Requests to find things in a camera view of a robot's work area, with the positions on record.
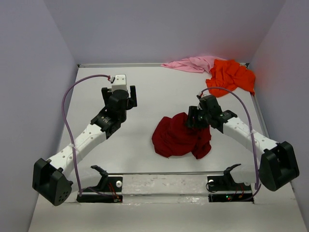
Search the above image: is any pink t shirt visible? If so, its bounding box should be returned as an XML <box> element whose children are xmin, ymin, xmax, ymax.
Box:
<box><xmin>161</xmin><ymin>56</ymin><xmax>225</xmax><ymax>73</ymax></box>

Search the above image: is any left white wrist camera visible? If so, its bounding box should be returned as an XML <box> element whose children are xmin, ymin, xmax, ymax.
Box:
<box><xmin>112</xmin><ymin>74</ymin><xmax>127</xmax><ymax>92</ymax></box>

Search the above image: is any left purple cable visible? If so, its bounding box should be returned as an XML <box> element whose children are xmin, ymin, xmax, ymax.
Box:
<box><xmin>61</xmin><ymin>73</ymin><xmax>121</xmax><ymax>202</ymax></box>

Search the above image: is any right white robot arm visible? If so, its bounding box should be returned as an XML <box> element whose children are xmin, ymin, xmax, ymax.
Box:
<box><xmin>186</xmin><ymin>95</ymin><xmax>300</xmax><ymax>191</ymax></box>

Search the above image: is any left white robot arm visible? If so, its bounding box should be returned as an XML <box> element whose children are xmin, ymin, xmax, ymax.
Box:
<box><xmin>32</xmin><ymin>85</ymin><xmax>137</xmax><ymax>206</ymax></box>

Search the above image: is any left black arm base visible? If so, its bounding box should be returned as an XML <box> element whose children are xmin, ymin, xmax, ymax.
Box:
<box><xmin>76</xmin><ymin>165</ymin><xmax>123</xmax><ymax>203</ymax></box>

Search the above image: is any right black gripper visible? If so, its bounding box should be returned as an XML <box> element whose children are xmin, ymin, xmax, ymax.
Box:
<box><xmin>184</xmin><ymin>106</ymin><xmax>211</xmax><ymax>129</ymax></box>

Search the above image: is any dark red t shirt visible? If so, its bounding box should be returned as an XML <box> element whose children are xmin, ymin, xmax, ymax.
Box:
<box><xmin>152</xmin><ymin>113</ymin><xmax>211</xmax><ymax>160</ymax></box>

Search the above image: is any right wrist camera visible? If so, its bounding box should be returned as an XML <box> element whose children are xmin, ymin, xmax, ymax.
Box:
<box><xmin>197</xmin><ymin>92</ymin><xmax>208</xmax><ymax>108</ymax></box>

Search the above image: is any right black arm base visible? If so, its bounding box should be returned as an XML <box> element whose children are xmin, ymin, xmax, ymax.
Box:
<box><xmin>205</xmin><ymin>164</ymin><xmax>254</xmax><ymax>203</ymax></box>

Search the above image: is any orange t shirt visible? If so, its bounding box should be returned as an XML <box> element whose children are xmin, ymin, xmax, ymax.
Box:
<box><xmin>206</xmin><ymin>59</ymin><xmax>255</xmax><ymax>97</ymax></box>

